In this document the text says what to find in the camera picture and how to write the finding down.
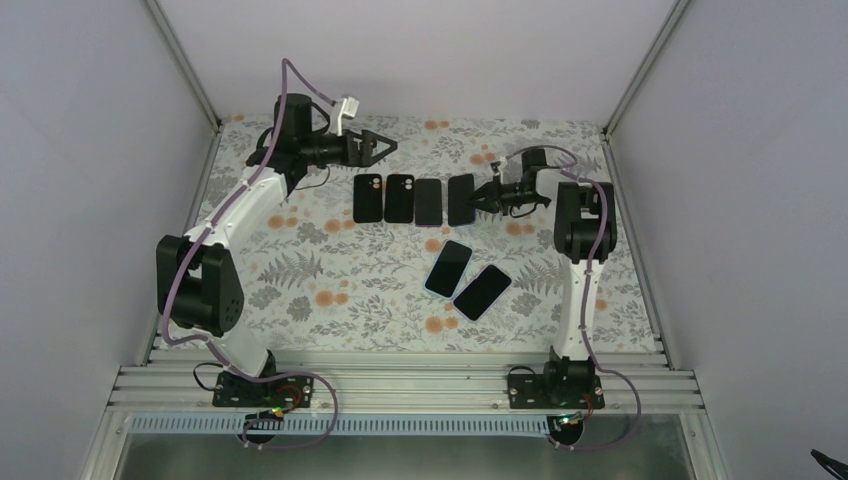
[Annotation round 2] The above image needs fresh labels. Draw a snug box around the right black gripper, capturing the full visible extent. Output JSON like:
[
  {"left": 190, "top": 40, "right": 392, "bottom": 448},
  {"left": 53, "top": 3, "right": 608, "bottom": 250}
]
[{"left": 465, "top": 175, "right": 548, "bottom": 216}]

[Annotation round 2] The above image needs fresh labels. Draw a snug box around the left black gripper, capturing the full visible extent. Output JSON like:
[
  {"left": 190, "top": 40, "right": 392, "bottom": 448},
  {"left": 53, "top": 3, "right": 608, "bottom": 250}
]
[{"left": 300, "top": 128, "right": 396, "bottom": 168}]

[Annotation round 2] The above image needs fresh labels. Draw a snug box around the black smartphone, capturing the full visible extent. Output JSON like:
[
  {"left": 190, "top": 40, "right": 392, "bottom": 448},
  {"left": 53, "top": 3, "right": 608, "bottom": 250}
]
[{"left": 447, "top": 174, "right": 476, "bottom": 227}]

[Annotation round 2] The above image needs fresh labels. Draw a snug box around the black phone case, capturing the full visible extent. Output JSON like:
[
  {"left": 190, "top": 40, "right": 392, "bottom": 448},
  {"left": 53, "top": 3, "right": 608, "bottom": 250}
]
[
  {"left": 384, "top": 174, "right": 415, "bottom": 224},
  {"left": 352, "top": 173, "right": 383, "bottom": 224}
]

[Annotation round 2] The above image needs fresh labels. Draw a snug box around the purple smartphone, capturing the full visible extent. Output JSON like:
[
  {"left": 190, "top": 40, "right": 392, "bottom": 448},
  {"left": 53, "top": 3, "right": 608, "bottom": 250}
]
[{"left": 414, "top": 178, "right": 443, "bottom": 227}]

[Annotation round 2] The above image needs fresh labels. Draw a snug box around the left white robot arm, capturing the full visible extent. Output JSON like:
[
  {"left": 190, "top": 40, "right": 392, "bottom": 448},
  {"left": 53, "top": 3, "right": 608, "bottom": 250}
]
[{"left": 155, "top": 93, "right": 397, "bottom": 405}]

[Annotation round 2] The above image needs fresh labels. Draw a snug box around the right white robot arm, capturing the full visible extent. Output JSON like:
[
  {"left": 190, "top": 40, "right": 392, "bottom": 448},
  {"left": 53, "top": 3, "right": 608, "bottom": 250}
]
[{"left": 469, "top": 145, "right": 618, "bottom": 407}]

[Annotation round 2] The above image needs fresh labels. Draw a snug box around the smartphone in clear case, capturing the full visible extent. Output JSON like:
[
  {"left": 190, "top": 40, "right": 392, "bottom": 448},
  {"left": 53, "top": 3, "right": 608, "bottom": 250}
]
[{"left": 452, "top": 265, "right": 512, "bottom": 322}]

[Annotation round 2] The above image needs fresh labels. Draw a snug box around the floral patterned table mat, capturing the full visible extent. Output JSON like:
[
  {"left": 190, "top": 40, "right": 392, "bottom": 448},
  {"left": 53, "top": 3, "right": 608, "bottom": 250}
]
[{"left": 173, "top": 113, "right": 657, "bottom": 355}]

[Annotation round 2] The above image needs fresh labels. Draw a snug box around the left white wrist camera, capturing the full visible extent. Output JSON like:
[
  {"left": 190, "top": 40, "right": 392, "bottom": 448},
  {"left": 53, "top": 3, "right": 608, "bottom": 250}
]
[{"left": 328, "top": 95, "right": 360, "bottom": 136}]

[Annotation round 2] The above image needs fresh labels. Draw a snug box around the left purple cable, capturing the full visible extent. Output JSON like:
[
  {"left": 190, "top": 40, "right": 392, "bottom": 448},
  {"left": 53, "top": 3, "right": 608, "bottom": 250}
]
[{"left": 158, "top": 58, "right": 340, "bottom": 452}]

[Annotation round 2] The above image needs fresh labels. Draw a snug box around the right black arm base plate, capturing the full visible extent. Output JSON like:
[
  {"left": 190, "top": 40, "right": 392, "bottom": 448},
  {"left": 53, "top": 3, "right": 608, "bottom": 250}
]
[{"left": 506, "top": 357, "right": 605, "bottom": 410}]

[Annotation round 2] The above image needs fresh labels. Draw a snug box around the slotted grey cable duct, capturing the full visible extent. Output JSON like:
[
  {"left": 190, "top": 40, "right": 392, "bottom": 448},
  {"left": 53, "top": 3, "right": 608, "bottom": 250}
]
[{"left": 127, "top": 413, "right": 549, "bottom": 437}]

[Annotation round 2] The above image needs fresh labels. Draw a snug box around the left aluminium frame post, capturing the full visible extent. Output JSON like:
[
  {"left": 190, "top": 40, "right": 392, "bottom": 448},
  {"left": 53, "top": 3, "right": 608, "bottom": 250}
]
[{"left": 141, "top": 0, "right": 222, "bottom": 132}]

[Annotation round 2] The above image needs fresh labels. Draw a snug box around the aluminium frame post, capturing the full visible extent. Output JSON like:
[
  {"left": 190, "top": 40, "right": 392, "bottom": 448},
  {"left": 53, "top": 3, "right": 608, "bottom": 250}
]
[
  {"left": 603, "top": 0, "right": 692, "bottom": 137},
  {"left": 141, "top": 0, "right": 222, "bottom": 132}
]

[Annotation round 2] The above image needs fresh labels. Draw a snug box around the right aluminium frame post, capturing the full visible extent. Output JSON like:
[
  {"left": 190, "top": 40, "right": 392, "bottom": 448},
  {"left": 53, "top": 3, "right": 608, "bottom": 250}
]
[{"left": 603, "top": 0, "right": 692, "bottom": 137}]

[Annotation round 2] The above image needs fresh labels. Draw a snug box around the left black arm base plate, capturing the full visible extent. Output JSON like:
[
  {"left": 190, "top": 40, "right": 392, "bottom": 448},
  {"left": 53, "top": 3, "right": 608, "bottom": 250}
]
[{"left": 212, "top": 372, "right": 314, "bottom": 409}]

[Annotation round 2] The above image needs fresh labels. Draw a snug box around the aluminium mounting rail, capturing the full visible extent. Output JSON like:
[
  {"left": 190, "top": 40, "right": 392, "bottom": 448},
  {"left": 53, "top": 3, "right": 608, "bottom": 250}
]
[{"left": 107, "top": 350, "right": 705, "bottom": 414}]

